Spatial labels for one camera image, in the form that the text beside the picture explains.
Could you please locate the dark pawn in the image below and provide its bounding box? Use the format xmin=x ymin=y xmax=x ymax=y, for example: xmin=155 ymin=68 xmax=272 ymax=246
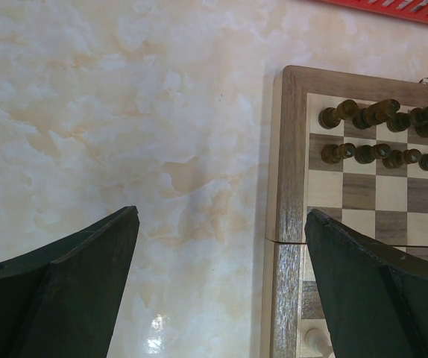
xmin=321 ymin=142 xmax=356 ymax=164

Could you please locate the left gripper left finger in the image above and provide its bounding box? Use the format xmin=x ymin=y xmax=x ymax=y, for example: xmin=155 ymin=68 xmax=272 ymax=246
xmin=0 ymin=206 xmax=139 ymax=357

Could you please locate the wooden chess board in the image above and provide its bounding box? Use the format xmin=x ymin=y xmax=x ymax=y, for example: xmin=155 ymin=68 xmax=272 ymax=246
xmin=260 ymin=66 xmax=428 ymax=357

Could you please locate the dark rook chess piece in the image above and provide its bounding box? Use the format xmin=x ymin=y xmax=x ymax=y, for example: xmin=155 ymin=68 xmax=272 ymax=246
xmin=318 ymin=99 xmax=359 ymax=129

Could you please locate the red plastic shopping basket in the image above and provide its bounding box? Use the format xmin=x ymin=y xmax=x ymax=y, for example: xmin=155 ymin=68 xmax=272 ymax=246
xmin=320 ymin=0 xmax=428 ymax=25

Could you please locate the dark pawn chess piece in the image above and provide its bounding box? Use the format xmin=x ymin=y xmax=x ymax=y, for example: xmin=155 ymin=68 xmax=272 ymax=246
xmin=383 ymin=148 xmax=421 ymax=169
xmin=355 ymin=143 xmax=391 ymax=164

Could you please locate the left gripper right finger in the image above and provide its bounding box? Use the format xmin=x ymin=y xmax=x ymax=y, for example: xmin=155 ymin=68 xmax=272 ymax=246
xmin=305 ymin=209 xmax=428 ymax=357

